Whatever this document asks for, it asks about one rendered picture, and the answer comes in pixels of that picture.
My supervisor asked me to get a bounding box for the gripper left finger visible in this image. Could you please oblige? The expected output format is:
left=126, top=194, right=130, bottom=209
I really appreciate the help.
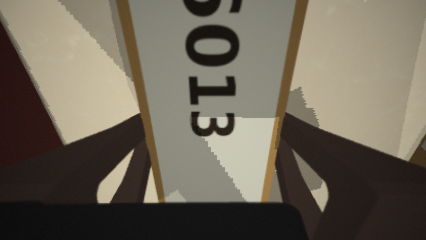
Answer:
left=0, top=113, right=151, bottom=204

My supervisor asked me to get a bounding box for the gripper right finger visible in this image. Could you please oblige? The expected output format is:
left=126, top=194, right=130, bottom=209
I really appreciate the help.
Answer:
left=275, top=112, right=426, bottom=240

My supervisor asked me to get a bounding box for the dark red low platform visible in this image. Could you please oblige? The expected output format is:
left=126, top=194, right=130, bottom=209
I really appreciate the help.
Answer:
left=0, top=21, right=63, bottom=169

